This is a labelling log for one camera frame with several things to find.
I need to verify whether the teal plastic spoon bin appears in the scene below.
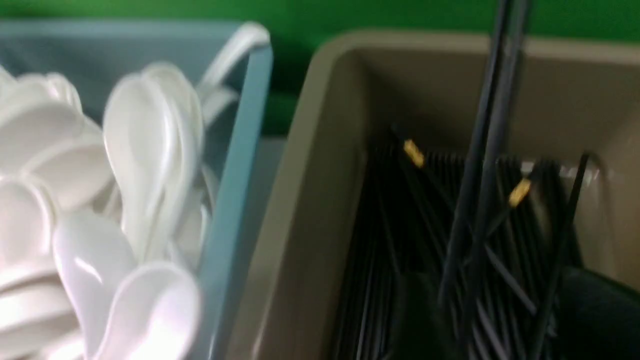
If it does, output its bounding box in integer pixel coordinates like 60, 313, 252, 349
1, 19, 274, 360

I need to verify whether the brown plastic chopstick bin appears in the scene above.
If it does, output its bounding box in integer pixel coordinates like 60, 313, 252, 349
224, 29, 640, 360

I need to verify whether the green cloth backdrop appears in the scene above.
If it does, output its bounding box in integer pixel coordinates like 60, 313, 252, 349
0, 0, 640, 135

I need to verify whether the white spoon upright centre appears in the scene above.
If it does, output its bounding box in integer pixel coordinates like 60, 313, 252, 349
103, 61, 202, 263

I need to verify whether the pile of black chopsticks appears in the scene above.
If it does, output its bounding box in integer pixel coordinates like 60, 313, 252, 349
327, 125, 593, 360

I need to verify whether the white spoon leaning right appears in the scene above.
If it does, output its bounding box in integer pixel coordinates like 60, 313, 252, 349
90, 261, 203, 360

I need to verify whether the black chopstick gold band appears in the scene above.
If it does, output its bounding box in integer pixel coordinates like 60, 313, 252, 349
457, 0, 531, 355
437, 0, 513, 311

